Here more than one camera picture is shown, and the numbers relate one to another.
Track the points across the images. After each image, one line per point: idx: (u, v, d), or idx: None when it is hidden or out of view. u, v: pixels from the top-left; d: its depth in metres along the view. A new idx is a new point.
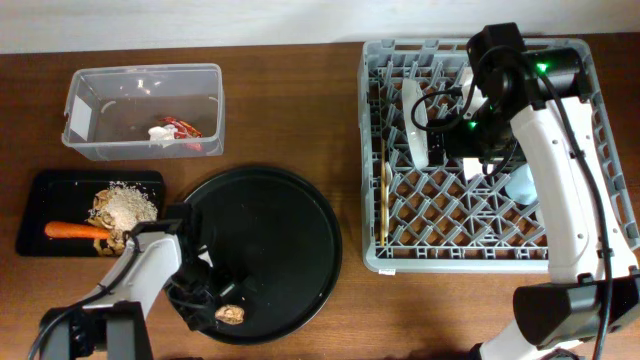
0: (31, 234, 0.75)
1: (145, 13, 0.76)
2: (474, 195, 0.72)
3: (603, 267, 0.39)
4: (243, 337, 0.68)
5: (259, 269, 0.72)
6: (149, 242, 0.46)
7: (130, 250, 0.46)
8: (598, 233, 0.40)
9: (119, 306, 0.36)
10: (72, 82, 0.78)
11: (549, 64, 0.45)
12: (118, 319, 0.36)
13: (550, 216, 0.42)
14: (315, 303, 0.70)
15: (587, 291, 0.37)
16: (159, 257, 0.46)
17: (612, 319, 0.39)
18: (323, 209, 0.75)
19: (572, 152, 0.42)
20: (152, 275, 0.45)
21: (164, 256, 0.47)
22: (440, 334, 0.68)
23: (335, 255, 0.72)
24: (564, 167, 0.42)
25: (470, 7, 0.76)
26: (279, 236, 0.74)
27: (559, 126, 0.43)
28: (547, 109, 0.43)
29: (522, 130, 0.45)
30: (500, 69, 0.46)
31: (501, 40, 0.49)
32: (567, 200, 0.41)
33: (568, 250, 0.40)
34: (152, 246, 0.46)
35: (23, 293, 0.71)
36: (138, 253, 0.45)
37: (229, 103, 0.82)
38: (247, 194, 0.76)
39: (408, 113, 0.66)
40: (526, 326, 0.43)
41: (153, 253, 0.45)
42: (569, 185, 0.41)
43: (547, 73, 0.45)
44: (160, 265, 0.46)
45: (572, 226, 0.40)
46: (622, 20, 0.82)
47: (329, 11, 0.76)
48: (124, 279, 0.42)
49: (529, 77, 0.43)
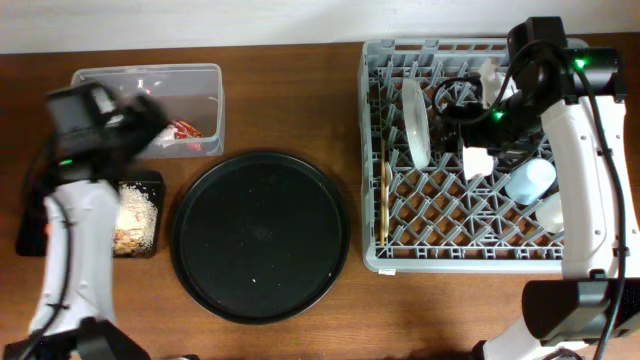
0: (30, 230, 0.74)
1: (145, 13, 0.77)
2: (474, 195, 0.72)
3: (617, 264, 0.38)
4: (256, 316, 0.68)
5: (268, 251, 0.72)
6: (76, 208, 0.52)
7: (59, 221, 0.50)
8: (616, 232, 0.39)
9: (87, 337, 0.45)
10: (72, 83, 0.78)
11: (587, 61, 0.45)
12: (92, 344, 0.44)
13: (570, 210, 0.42)
14: (325, 282, 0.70)
15: (598, 286, 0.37)
16: (90, 221, 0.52)
17: (619, 322, 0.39)
18: (330, 192, 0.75)
19: (600, 149, 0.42)
20: (93, 239, 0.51)
21: (96, 216, 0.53)
22: (439, 334, 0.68)
23: (343, 234, 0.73)
24: (589, 162, 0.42)
25: (470, 6, 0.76)
26: (290, 219, 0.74)
27: (589, 122, 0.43)
28: (579, 104, 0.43)
29: (551, 124, 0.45)
30: (538, 62, 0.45)
31: (545, 32, 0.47)
32: (589, 191, 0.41)
33: (583, 245, 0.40)
34: (80, 212, 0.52)
35: (23, 290, 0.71)
36: (68, 226, 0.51)
37: (229, 103, 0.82)
38: (259, 178, 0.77)
39: (408, 115, 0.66)
40: (533, 317, 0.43)
41: (81, 220, 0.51)
42: (593, 180, 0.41)
43: (584, 69, 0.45)
44: (98, 227, 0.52)
45: (591, 221, 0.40)
46: (621, 19, 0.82)
47: (328, 11, 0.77)
48: (73, 263, 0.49)
49: (566, 72, 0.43)
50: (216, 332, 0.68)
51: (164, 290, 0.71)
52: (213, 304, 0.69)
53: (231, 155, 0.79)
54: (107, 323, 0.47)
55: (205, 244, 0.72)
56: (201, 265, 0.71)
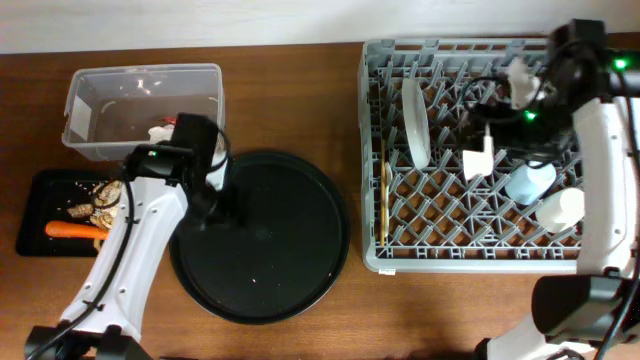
0: (32, 231, 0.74)
1: (146, 13, 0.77)
2: (474, 195, 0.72)
3: (634, 264, 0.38)
4: (254, 316, 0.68)
5: (267, 251, 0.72)
6: (146, 203, 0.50)
7: (124, 214, 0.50)
8: (636, 233, 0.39)
9: (108, 345, 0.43)
10: (72, 82, 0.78)
11: (626, 63, 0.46)
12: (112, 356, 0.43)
13: (591, 206, 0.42)
14: (325, 282, 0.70)
15: (611, 284, 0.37)
16: (154, 223, 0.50)
17: (626, 327, 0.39)
18: (330, 192, 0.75)
19: (629, 151, 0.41)
20: (151, 242, 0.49)
21: (164, 217, 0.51)
22: (439, 334, 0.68)
23: (343, 233, 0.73)
24: (618, 162, 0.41)
25: (470, 6, 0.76)
26: (289, 219, 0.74)
27: (621, 122, 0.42)
28: (612, 106, 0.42)
29: (584, 122, 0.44)
30: (575, 60, 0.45)
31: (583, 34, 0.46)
32: (613, 191, 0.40)
33: (601, 242, 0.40)
34: (146, 211, 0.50)
35: (23, 289, 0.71)
36: (133, 224, 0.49)
37: (229, 103, 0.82)
38: (258, 178, 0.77)
39: (409, 113, 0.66)
40: (539, 314, 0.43)
41: (146, 220, 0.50)
42: (620, 179, 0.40)
43: (624, 70, 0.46)
44: (160, 231, 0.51)
45: (611, 219, 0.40)
46: (622, 19, 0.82)
47: (328, 11, 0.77)
48: (123, 263, 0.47)
49: (602, 71, 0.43)
50: (217, 332, 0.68)
51: (165, 290, 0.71)
52: (212, 304, 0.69)
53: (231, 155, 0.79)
54: (131, 337, 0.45)
55: (204, 243, 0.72)
56: (201, 265, 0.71)
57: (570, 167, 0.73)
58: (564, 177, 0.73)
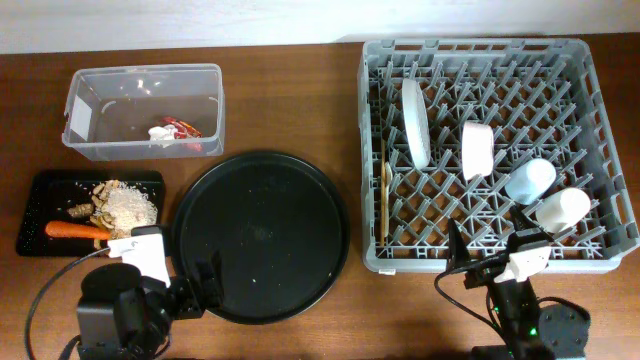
0: (32, 231, 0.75)
1: (145, 14, 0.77)
2: (474, 195, 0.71)
3: None
4: (255, 317, 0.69)
5: (267, 252, 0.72)
6: None
7: None
8: None
9: None
10: (72, 82, 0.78)
11: None
12: None
13: None
14: (325, 282, 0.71)
15: None
16: None
17: None
18: (331, 193, 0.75)
19: None
20: None
21: None
22: (439, 334, 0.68)
23: (342, 234, 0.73)
24: None
25: (470, 7, 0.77)
26: (288, 220, 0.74)
27: None
28: None
29: None
30: None
31: (564, 327, 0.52)
32: None
33: None
34: None
35: (23, 289, 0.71)
36: None
37: (229, 103, 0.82)
38: (256, 178, 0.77)
39: (408, 112, 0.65)
40: None
41: None
42: None
43: None
44: None
45: None
46: (622, 20, 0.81)
47: (329, 11, 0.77)
48: None
49: None
50: (217, 332, 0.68)
51: None
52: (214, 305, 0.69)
53: (230, 156, 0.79)
54: None
55: (204, 245, 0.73)
56: (200, 268, 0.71)
57: (570, 167, 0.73)
58: (565, 178, 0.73)
